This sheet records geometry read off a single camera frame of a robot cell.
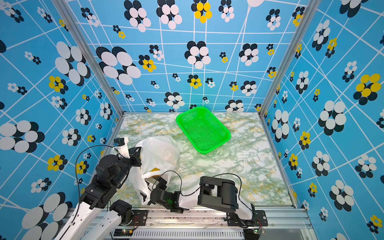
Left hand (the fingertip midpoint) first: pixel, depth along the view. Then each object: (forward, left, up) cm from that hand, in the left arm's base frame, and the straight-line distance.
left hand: (141, 145), depth 70 cm
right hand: (-11, 0, -22) cm, 25 cm away
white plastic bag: (+3, -6, -14) cm, 15 cm away
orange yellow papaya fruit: (-8, -6, -8) cm, 13 cm away
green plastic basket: (+30, -31, -26) cm, 50 cm away
